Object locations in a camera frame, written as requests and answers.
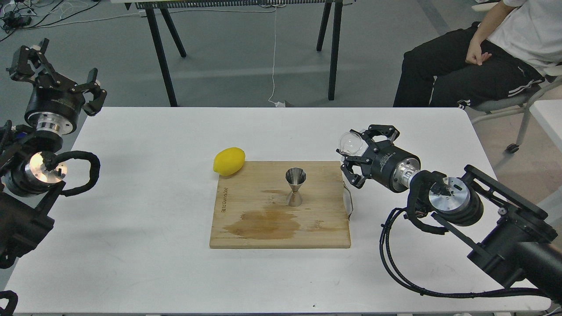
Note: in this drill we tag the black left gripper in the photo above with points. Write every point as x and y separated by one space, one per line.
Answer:
31 65

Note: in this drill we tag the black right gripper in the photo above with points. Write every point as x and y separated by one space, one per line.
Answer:
386 164

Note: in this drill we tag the clear glass cup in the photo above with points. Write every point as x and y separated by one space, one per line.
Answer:
351 144

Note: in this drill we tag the steel jigger measuring cup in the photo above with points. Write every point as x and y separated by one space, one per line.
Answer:
295 178

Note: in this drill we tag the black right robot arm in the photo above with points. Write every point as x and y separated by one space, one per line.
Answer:
509 238

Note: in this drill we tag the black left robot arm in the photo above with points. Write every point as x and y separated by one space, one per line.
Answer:
34 173

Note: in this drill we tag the wooden cutting board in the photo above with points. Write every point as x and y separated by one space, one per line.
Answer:
251 210

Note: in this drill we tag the yellow lemon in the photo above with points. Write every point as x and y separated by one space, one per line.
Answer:
229 161

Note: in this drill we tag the black-legged background table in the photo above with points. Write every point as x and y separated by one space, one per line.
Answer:
238 39

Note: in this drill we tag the grey office chair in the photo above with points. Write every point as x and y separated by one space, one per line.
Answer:
520 103

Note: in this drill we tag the seated person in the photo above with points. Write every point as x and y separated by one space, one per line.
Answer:
500 57

